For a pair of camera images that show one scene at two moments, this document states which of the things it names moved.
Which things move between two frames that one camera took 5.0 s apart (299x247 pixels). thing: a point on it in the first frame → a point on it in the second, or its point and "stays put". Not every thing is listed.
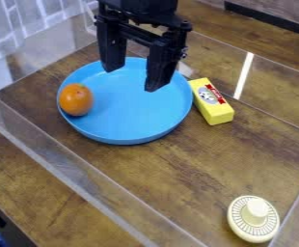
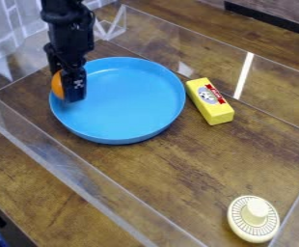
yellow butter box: [209, 104] stays put
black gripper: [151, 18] → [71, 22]
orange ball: [76, 99] → [56, 85]
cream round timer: [252, 219] stays put
